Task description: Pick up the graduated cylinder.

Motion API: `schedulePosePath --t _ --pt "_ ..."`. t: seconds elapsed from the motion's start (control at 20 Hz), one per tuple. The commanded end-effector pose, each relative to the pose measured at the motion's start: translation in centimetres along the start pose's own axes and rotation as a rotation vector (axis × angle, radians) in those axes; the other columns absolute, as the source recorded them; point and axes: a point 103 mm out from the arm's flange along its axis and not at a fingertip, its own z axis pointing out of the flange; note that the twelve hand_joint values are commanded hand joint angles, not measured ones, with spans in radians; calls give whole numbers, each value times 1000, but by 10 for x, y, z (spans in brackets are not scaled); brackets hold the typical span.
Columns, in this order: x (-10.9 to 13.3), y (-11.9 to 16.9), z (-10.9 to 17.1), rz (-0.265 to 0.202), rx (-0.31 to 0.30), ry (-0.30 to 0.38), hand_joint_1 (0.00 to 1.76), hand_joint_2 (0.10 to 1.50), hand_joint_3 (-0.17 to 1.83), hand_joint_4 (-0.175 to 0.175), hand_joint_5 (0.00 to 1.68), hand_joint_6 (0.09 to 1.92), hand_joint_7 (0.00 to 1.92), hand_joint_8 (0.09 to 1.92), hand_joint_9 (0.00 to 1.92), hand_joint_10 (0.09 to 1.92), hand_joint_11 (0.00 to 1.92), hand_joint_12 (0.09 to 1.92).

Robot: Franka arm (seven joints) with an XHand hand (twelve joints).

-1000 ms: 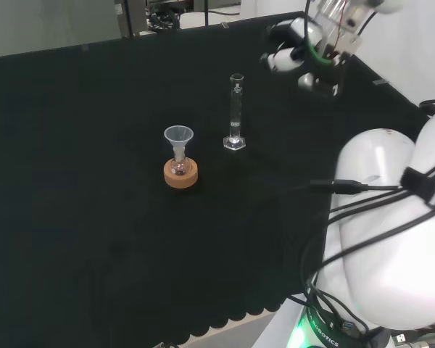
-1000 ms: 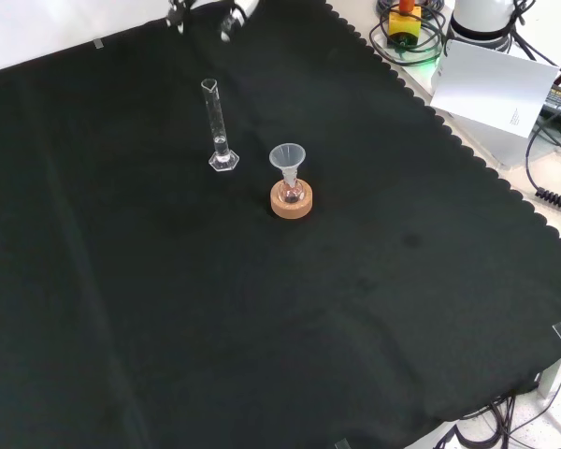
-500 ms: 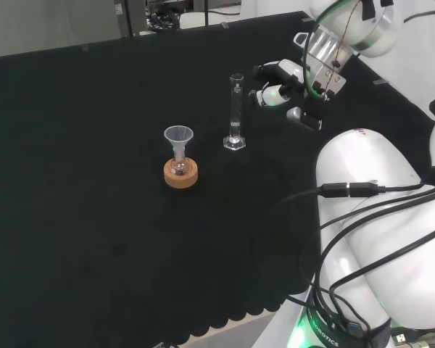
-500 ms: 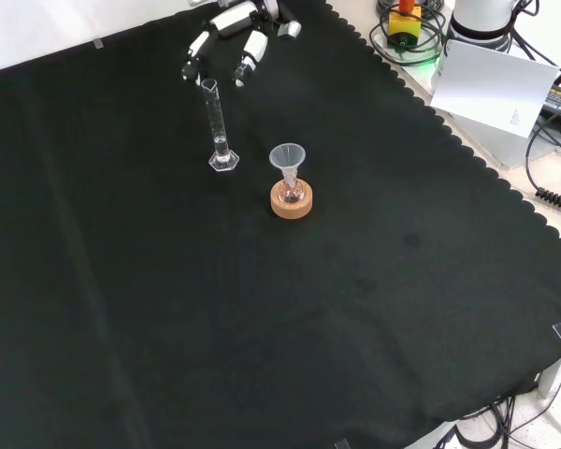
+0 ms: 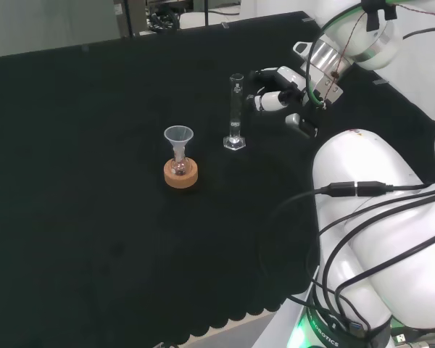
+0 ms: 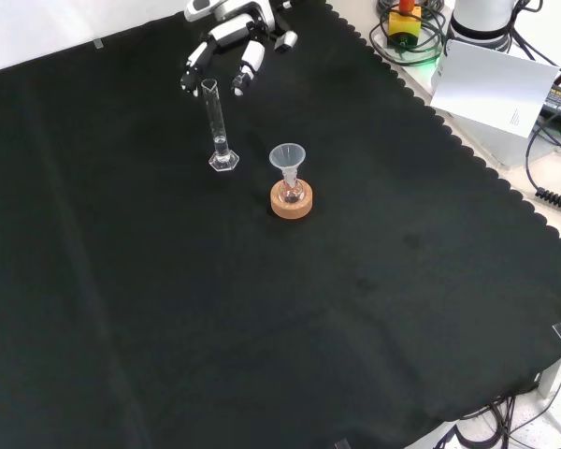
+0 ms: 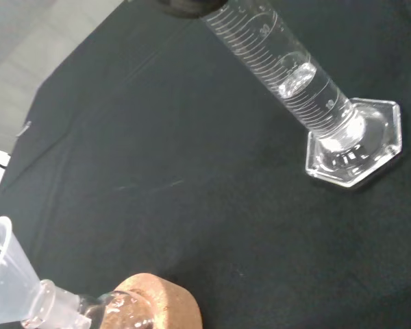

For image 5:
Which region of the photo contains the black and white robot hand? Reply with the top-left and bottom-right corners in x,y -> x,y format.
245,41 -> 344,141

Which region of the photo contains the clear glass graduated cylinder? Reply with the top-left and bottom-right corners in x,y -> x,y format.
223,73 -> 247,151

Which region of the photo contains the clear plastic funnel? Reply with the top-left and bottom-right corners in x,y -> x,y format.
163,125 -> 195,160

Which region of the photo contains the small round-bottom glass flask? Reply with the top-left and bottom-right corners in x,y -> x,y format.
169,152 -> 189,178

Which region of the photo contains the black bench cloth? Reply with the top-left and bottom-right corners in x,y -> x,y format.
0,10 -> 435,345

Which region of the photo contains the grey partition panel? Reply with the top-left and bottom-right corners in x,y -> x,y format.
0,0 -> 121,59

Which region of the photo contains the black cable with inline connector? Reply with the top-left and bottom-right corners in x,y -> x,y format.
257,180 -> 435,312

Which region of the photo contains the cork ring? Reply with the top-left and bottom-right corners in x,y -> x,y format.
163,156 -> 199,189

